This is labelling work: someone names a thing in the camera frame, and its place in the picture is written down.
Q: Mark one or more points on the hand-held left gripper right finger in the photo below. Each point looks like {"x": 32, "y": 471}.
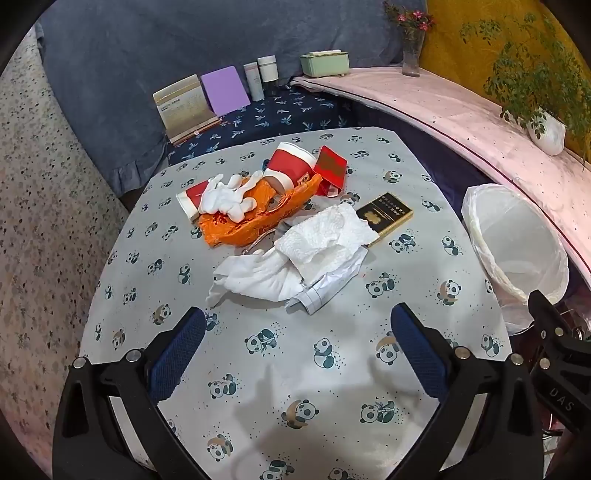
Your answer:
{"x": 415, "y": 355}

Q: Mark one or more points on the black and gold box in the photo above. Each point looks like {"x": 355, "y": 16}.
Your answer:
{"x": 385, "y": 213}

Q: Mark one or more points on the white plant pot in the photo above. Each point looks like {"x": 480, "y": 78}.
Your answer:
{"x": 549, "y": 136}

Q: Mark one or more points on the green leafy plant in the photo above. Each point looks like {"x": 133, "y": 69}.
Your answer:
{"x": 531, "y": 78}

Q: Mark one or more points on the white cloth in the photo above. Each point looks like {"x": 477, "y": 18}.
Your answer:
{"x": 258, "y": 277}

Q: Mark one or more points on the yellow cloth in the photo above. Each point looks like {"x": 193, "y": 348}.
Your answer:
{"x": 448, "y": 41}

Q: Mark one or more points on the white jar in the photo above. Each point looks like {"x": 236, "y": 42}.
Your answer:
{"x": 268, "y": 69}

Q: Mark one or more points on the large red paper cup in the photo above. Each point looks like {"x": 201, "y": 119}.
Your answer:
{"x": 288, "y": 164}

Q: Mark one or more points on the green tissue box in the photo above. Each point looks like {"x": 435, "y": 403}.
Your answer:
{"x": 323, "y": 62}

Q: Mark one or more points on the glass vase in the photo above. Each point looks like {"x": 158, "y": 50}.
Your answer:
{"x": 413, "y": 55}

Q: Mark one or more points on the white paper towel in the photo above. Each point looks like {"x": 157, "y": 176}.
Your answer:
{"x": 318, "y": 240}

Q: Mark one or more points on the white glove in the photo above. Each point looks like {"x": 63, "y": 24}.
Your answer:
{"x": 226, "y": 198}

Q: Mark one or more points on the pink sheet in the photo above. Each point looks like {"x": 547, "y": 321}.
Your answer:
{"x": 438, "y": 106}

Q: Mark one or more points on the wooden book stand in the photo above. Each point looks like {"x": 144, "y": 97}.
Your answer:
{"x": 198, "y": 131}

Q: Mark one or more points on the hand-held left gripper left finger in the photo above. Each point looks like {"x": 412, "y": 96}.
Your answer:
{"x": 180, "y": 355}

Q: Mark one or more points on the grey-blue cloth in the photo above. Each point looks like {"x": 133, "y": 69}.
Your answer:
{"x": 138, "y": 46}

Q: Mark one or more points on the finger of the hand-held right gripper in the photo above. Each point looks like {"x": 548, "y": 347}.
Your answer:
{"x": 549, "y": 327}

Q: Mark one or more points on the white tube bottle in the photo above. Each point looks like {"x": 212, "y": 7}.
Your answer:
{"x": 254, "y": 83}

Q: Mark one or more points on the dark blue printed cloth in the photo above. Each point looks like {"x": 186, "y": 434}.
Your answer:
{"x": 277, "y": 115}

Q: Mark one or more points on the dark navy cloth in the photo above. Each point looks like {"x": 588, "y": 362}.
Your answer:
{"x": 438, "y": 157}

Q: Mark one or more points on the lined paper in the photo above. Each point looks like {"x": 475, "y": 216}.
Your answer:
{"x": 314, "y": 297}

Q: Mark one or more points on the red envelope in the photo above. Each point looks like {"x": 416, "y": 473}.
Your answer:
{"x": 332, "y": 166}

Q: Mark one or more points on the beige standing calendar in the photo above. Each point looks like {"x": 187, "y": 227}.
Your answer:
{"x": 182, "y": 104}

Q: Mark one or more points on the pink flower bunch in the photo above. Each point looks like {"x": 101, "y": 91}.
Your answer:
{"x": 411, "y": 18}

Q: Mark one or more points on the panda print tablecloth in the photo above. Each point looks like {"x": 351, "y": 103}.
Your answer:
{"x": 300, "y": 369}

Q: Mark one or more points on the orange snack packet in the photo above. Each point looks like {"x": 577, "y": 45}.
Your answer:
{"x": 240, "y": 227}

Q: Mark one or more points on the bin with white bag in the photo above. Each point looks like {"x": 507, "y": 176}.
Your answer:
{"x": 512, "y": 240}

